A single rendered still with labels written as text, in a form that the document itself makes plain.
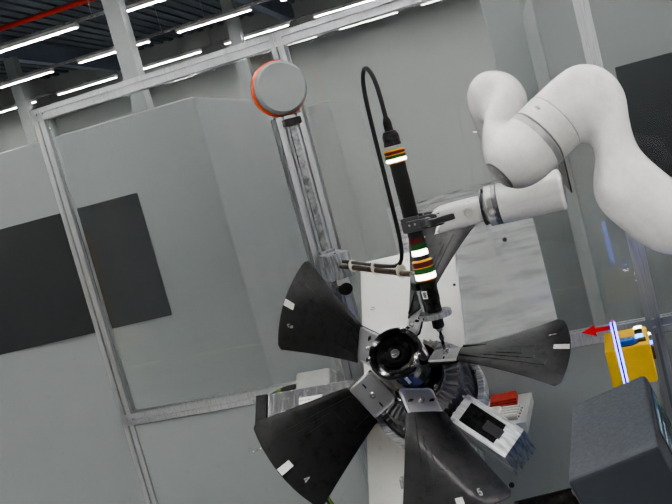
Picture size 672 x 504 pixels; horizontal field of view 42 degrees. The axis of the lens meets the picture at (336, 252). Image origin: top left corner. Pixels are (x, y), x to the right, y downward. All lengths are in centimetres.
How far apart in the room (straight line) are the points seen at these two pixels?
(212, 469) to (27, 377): 151
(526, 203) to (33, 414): 302
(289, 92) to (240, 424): 109
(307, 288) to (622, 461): 115
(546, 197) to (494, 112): 42
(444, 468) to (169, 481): 148
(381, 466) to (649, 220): 104
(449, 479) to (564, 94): 81
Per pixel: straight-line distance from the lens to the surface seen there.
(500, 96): 142
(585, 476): 107
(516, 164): 133
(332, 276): 240
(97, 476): 430
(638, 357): 211
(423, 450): 181
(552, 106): 135
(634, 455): 106
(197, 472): 305
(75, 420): 425
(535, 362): 182
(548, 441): 271
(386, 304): 227
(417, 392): 190
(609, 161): 133
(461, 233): 197
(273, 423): 193
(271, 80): 251
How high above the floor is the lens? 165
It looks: 6 degrees down
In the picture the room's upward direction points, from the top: 15 degrees counter-clockwise
